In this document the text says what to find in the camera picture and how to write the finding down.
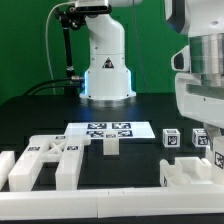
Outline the black overhead camera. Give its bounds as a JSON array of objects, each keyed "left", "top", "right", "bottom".
[{"left": 72, "top": 0, "right": 112, "bottom": 15}]

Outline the white wall bar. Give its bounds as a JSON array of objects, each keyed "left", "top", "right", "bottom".
[
  {"left": 0, "top": 151, "right": 15, "bottom": 190},
  {"left": 0, "top": 185, "right": 224, "bottom": 220}
]

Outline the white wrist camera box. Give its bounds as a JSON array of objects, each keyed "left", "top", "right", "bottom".
[{"left": 171, "top": 45, "right": 190, "bottom": 72}]

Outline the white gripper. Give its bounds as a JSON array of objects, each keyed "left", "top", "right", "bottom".
[{"left": 175, "top": 72, "right": 224, "bottom": 146}]

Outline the white left wall bar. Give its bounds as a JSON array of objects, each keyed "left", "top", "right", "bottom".
[{"left": 0, "top": 151, "right": 15, "bottom": 190}]

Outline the white tagged cube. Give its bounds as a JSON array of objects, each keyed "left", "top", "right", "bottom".
[
  {"left": 162, "top": 129, "right": 180, "bottom": 148},
  {"left": 192, "top": 128, "right": 208, "bottom": 147}
]

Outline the white cable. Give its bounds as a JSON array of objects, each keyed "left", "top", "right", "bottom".
[{"left": 44, "top": 1, "right": 77, "bottom": 96}]

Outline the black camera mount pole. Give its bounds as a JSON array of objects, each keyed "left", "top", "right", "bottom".
[{"left": 55, "top": 6, "right": 86, "bottom": 97}]

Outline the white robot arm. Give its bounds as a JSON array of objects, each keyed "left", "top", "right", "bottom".
[{"left": 80, "top": 0, "right": 224, "bottom": 141}]

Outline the white chair back frame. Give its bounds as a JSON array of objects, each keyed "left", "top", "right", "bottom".
[{"left": 8, "top": 135, "right": 91, "bottom": 192}]

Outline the white chair seat block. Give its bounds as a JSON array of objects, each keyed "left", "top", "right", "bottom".
[{"left": 160, "top": 157, "right": 214, "bottom": 187}]

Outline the black cable bundle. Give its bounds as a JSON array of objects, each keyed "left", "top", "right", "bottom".
[{"left": 22, "top": 75, "right": 85, "bottom": 97}]

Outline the white front wall bar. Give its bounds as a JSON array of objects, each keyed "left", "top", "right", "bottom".
[{"left": 0, "top": 185, "right": 224, "bottom": 220}]

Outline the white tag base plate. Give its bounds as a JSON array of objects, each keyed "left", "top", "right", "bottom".
[{"left": 64, "top": 122, "right": 155, "bottom": 139}]

